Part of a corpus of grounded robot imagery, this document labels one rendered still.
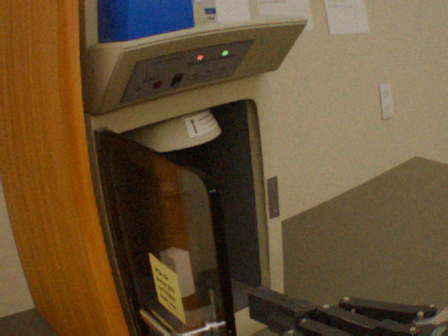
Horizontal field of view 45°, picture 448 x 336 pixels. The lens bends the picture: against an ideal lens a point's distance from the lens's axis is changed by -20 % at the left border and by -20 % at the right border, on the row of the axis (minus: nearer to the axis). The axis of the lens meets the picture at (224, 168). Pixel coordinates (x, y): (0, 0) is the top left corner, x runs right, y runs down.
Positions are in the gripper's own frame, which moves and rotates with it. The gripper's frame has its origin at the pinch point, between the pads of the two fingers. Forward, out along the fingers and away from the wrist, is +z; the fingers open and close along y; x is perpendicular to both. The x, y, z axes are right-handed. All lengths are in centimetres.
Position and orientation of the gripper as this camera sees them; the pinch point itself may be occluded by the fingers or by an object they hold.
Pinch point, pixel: (282, 313)
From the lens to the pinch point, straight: 50.6
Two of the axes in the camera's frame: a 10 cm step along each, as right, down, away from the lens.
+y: -7.8, 2.6, -5.6
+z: -6.1, -1.7, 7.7
